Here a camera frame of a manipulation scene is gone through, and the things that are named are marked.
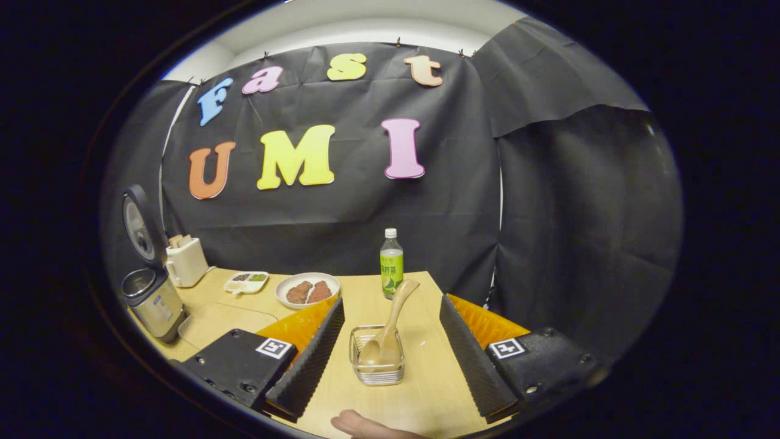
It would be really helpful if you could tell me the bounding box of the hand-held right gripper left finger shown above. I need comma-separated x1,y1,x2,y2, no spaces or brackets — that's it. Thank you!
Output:
177,297,346,421

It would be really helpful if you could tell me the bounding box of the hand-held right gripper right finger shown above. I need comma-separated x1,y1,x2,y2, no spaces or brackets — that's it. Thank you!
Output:
439,294,610,424

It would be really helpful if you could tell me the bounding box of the wire chopstick holder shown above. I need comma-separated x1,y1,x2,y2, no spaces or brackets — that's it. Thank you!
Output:
349,325,405,386

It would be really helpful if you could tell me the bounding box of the wooden spoon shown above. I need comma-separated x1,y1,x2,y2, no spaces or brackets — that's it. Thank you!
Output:
358,279,420,368

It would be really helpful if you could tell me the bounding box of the silver black rice cooker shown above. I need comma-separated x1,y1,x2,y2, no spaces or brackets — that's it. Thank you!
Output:
121,185,188,343

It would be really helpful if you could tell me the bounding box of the white round plate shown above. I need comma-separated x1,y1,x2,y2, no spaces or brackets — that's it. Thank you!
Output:
275,272,341,310

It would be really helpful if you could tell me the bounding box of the white divided bean dish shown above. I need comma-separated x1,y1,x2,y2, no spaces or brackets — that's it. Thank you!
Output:
223,271,269,295

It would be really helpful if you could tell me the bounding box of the green tea bottle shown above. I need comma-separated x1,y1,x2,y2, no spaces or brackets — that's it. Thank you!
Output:
380,228,404,300

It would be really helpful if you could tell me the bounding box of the white toaster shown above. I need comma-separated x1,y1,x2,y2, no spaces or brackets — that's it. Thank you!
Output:
165,237,209,288

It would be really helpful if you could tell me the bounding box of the row of black cloth clips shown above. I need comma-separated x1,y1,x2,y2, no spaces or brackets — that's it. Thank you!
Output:
186,37,467,86

